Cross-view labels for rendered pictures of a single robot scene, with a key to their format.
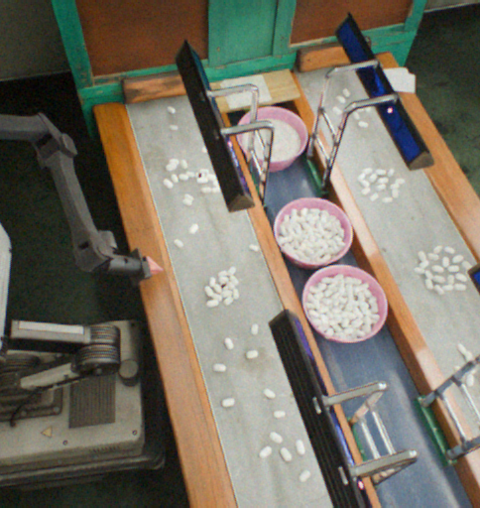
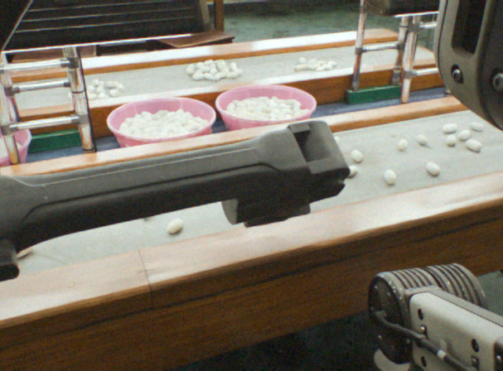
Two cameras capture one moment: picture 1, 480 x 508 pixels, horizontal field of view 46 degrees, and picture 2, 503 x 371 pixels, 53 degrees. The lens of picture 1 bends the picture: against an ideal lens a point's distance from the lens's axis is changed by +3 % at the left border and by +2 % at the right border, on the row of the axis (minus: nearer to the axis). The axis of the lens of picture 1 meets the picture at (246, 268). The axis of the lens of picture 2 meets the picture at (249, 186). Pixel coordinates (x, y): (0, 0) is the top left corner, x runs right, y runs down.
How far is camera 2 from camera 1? 164 cm
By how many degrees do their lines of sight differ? 63
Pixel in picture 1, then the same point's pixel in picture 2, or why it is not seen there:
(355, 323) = (287, 105)
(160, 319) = (340, 224)
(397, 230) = (162, 87)
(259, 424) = (442, 152)
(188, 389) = (441, 190)
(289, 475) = (482, 137)
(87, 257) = (331, 141)
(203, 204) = not seen: hidden behind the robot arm
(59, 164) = (36, 182)
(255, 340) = not seen: hidden behind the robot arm
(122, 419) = not seen: outside the picture
